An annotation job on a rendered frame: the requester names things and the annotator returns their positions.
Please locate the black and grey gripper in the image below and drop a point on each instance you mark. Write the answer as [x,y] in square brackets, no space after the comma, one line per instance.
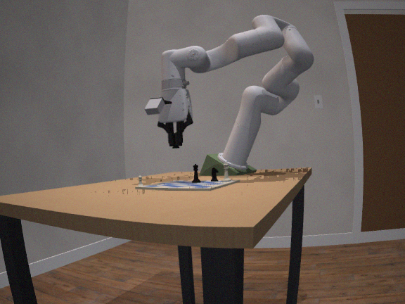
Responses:
[179,111]

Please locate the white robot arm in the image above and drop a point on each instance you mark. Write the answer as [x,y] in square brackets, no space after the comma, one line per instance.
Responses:
[279,81]

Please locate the blue and white chessboard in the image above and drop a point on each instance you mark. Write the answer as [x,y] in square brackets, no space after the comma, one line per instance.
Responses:
[171,186]

